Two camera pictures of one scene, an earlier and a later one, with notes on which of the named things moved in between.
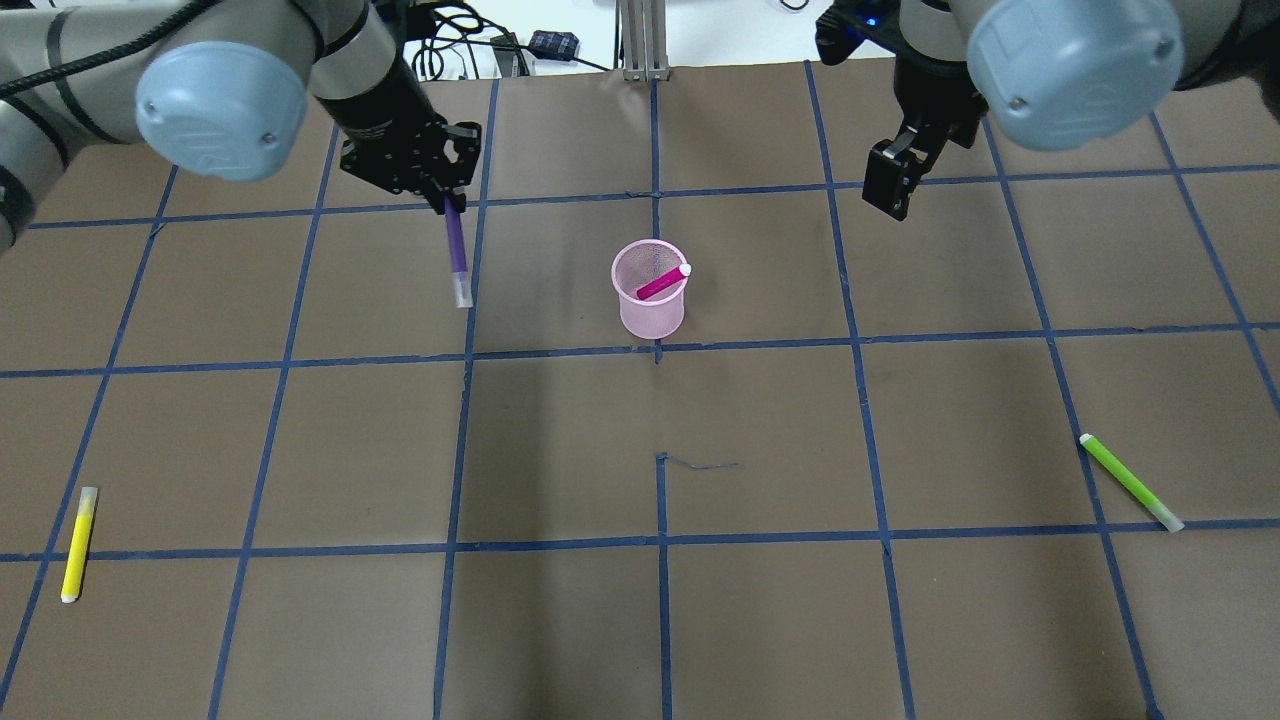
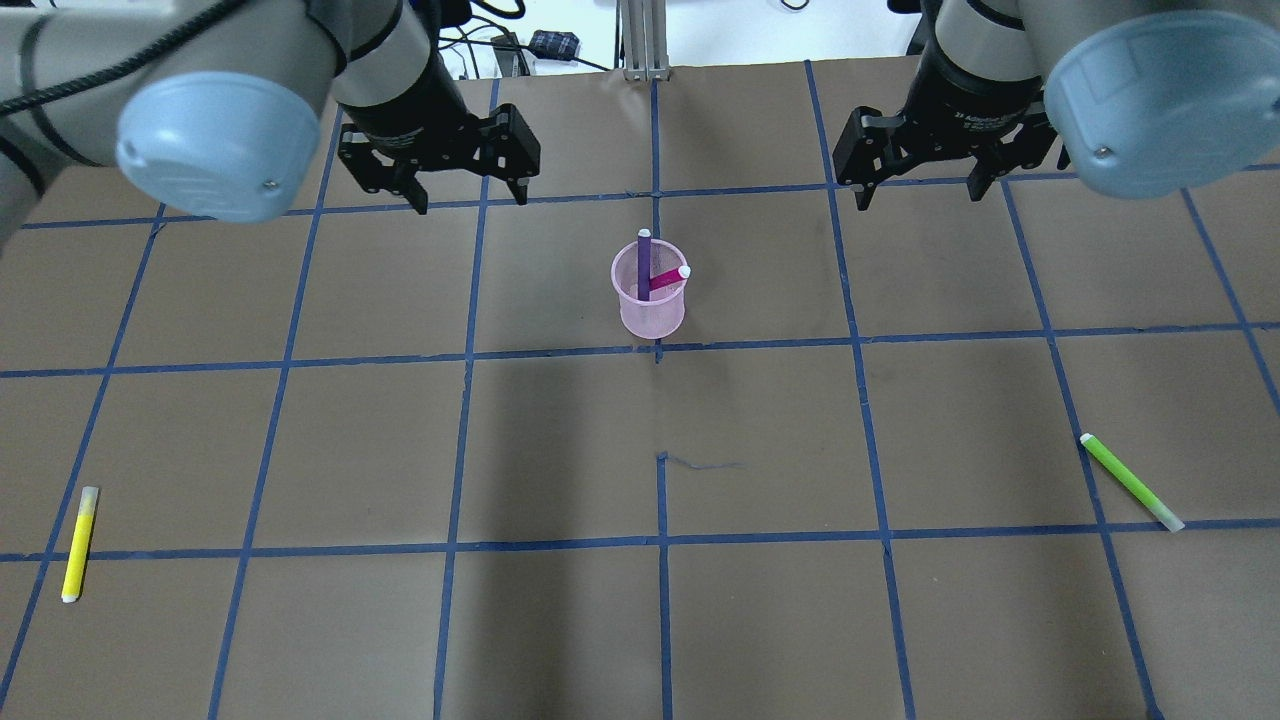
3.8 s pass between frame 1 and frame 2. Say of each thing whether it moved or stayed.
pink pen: stayed
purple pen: moved
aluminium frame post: stayed
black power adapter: stayed
